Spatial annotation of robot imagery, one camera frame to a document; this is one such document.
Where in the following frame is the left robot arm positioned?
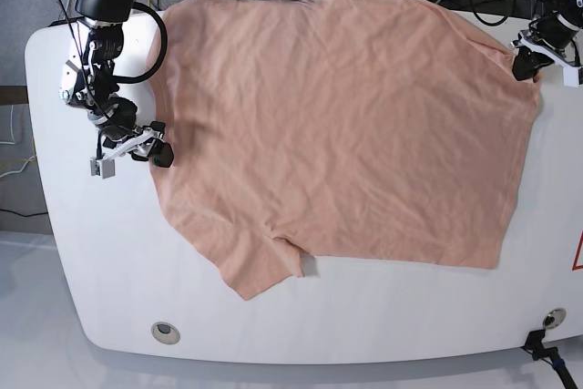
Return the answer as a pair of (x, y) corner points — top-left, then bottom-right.
(512, 0), (582, 87)

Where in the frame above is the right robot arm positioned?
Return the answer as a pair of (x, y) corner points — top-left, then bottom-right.
(59, 0), (174, 179)

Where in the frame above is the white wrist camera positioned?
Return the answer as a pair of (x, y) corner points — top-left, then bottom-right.
(90, 158), (116, 179)
(563, 66), (582, 87)

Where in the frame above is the right grey table grommet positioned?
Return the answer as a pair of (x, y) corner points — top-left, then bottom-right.
(543, 308), (567, 330)

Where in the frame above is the peach pink T-shirt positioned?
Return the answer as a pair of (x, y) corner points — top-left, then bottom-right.
(149, 0), (539, 300)

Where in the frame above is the grey table grommet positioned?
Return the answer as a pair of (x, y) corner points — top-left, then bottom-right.
(543, 308), (567, 330)
(151, 322), (180, 345)

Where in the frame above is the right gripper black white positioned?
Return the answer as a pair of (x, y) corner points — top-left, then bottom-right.
(96, 101), (174, 169)

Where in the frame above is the black clamp with cable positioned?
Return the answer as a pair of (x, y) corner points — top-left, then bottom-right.
(522, 329), (578, 389)

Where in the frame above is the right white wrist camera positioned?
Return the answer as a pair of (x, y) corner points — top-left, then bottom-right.
(90, 158), (116, 179)

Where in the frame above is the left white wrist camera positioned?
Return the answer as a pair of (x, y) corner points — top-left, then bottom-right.
(563, 66), (582, 87)

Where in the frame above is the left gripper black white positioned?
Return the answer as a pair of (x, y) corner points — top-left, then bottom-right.
(512, 13), (581, 81)

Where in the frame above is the red triangle warning sticker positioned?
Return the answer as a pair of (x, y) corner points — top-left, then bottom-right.
(572, 234), (583, 271)

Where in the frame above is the left grey table grommet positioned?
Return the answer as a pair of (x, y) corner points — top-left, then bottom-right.
(151, 322), (180, 345)

